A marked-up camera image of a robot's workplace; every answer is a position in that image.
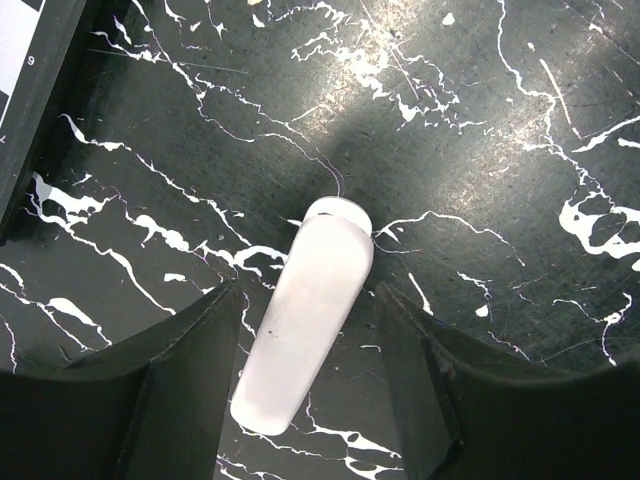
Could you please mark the white stapler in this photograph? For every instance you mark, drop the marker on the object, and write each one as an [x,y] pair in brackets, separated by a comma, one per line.
[328,263]

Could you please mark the black white chessboard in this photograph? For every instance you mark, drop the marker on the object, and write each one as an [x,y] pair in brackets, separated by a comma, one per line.
[40,45]

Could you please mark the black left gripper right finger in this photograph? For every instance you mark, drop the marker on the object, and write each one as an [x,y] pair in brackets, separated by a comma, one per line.
[466,410]

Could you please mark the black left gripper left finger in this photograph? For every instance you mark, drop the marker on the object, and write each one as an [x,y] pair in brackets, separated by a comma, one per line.
[149,407]

